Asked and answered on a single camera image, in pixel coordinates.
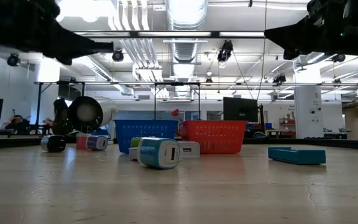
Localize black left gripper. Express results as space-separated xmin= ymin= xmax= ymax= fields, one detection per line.
xmin=0 ymin=0 xmax=114 ymax=66

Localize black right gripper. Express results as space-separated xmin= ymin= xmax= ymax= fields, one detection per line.
xmin=264 ymin=0 xmax=349 ymax=60

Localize pink white USB charger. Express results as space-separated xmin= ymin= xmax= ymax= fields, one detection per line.
xmin=75 ymin=133 xmax=91 ymax=151

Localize purple white USB charger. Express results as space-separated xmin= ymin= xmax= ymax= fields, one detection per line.
xmin=86 ymin=135 xmax=109 ymax=152

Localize black silver USB charger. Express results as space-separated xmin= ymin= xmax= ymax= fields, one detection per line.
xmin=40 ymin=134 xmax=67 ymax=153

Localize teal digital clock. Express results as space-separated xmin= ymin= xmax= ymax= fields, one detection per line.
xmin=267 ymin=146 xmax=326 ymax=166

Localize red plastic basket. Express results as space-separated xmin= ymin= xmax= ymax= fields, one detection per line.
xmin=179 ymin=119 xmax=248 ymax=155

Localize teal white USB charger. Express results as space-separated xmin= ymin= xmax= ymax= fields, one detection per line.
xmin=137 ymin=136 xmax=181 ymax=170

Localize black rig posts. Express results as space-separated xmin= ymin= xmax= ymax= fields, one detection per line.
xmin=34 ymin=81 xmax=86 ymax=135

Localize person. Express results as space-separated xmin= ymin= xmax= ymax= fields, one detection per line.
xmin=0 ymin=114 xmax=30 ymax=135
xmin=44 ymin=98 xmax=71 ymax=136

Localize white square pillar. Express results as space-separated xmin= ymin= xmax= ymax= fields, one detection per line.
xmin=293 ymin=67 xmax=324 ymax=139

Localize red storage shelf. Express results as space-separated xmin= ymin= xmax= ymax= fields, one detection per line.
xmin=278 ymin=117 xmax=295 ymax=137

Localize blue plastic basket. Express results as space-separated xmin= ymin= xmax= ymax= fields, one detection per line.
xmin=114 ymin=119 xmax=180 ymax=154

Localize black hanging overhead camera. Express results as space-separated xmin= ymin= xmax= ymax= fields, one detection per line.
xmin=216 ymin=39 xmax=234 ymax=65

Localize thin black stand frame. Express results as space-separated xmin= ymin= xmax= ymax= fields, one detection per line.
xmin=154 ymin=82 xmax=201 ymax=121

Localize silver ventilation duct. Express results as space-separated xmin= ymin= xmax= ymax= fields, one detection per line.
xmin=165 ymin=0 xmax=209 ymax=99

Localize black aluminium table frame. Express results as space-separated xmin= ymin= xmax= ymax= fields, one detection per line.
xmin=0 ymin=134 xmax=358 ymax=151

